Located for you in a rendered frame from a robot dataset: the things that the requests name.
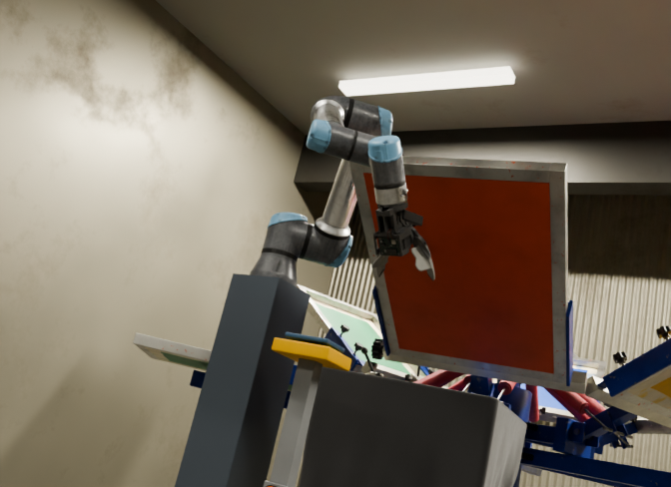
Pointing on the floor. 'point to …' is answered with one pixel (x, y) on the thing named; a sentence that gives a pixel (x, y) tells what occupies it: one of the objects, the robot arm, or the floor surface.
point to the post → (301, 403)
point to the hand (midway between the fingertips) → (407, 277)
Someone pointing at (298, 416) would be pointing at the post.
